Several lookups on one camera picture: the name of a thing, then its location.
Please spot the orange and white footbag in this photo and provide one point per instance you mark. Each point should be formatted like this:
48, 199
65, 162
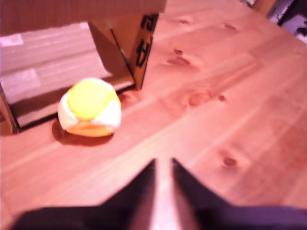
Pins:
90, 105

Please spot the cardboard dice tower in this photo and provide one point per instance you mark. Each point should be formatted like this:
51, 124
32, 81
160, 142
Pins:
60, 14

